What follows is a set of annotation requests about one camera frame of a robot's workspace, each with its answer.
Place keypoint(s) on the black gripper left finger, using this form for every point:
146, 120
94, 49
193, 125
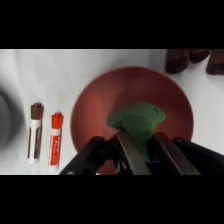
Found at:
135, 156

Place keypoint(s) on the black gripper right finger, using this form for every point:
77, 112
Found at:
176, 156

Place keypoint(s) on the green triangle beanbag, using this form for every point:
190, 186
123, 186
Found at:
136, 120

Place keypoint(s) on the pink bowl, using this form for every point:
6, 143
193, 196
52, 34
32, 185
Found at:
133, 86

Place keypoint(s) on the grey bowl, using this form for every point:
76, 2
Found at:
8, 120

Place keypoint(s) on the red whiteboard marker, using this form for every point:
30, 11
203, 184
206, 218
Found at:
55, 143

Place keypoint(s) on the brown plush toy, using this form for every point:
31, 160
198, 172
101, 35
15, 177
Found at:
176, 60

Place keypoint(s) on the brown whiteboard marker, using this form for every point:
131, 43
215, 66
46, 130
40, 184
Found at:
35, 133

